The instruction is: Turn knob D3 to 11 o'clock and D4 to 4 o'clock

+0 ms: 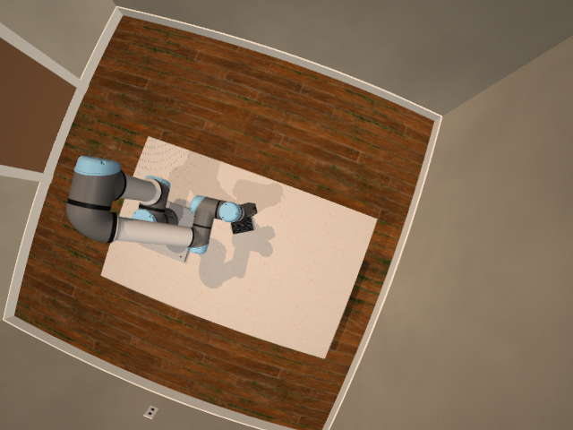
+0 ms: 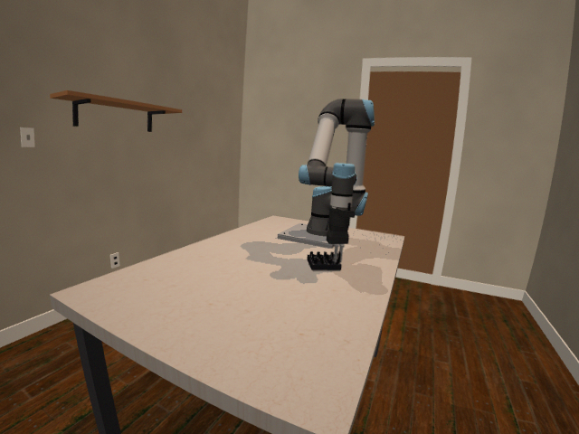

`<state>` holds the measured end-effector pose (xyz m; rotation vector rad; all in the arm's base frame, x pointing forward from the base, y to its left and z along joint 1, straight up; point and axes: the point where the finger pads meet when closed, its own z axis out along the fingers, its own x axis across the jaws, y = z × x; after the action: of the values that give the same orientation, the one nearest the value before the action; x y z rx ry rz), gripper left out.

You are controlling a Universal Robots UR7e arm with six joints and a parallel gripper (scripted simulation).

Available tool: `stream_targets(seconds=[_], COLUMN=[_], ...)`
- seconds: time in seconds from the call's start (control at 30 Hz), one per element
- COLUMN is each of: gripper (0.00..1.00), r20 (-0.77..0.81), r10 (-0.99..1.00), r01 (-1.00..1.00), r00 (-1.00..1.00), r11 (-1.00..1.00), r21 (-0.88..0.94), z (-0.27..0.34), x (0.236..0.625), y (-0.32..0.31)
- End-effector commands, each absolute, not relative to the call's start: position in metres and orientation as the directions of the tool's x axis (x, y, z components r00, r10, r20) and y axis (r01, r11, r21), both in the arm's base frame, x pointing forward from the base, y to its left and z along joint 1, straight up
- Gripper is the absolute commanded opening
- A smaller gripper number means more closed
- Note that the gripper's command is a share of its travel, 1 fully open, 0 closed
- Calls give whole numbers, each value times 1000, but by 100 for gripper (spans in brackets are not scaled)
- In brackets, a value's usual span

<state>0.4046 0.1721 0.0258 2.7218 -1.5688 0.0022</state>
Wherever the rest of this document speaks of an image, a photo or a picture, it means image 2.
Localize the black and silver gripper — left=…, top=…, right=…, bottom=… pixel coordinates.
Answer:
left=327, top=194, right=356, bottom=262

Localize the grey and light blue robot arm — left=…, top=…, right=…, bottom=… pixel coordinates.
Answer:
left=299, top=99, right=375, bottom=236

